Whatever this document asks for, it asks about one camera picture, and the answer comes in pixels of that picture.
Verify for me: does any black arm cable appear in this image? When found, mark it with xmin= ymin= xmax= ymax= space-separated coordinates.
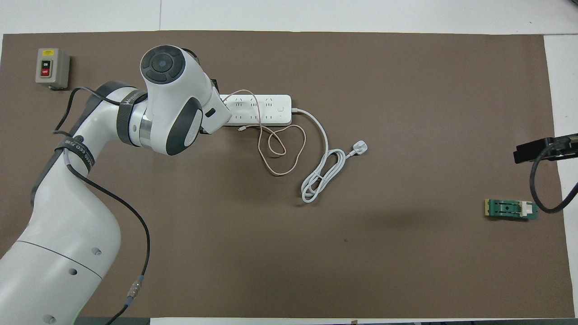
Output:
xmin=530 ymin=140 xmax=578 ymax=214
xmin=53 ymin=86 xmax=150 ymax=325

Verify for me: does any white power strip cord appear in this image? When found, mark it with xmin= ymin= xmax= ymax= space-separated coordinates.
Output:
xmin=291 ymin=107 xmax=348 ymax=204

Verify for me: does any grey on-off switch box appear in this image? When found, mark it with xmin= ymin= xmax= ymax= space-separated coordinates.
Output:
xmin=35 ymin=48 xmax=71 ymax=90

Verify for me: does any pink charger cable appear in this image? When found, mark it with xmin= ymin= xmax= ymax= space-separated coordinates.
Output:
xmin=224 ymin=89 xmax=308 ymax=176

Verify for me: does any white power strip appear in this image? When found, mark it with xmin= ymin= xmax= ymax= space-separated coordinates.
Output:
xmin=219 ymin=94 xmax=293 ymax=126

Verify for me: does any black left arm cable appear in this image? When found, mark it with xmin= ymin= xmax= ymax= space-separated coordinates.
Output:
xmin=53 ymin=86 xmax=150 ymax=325

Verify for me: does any white three-pin plug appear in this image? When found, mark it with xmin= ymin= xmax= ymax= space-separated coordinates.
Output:
xmin=345 ymin=140 xmax=368 ymax=158

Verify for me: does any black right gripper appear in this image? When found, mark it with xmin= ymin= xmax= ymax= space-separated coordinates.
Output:
xmin=513 ymin=133 xmax=578 ymax=164

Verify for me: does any brown table mat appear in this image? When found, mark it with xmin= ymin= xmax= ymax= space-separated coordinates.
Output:
xmin=0 ymin=30 xmax=575 ymax=319

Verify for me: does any green knife switch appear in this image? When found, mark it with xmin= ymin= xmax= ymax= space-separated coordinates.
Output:
xmin=485 ymin=199 xmax=539 ymax=221

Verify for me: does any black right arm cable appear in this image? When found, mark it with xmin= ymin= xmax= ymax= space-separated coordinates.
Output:
xmin=530 ymin=140 xmax=578 ymax=214

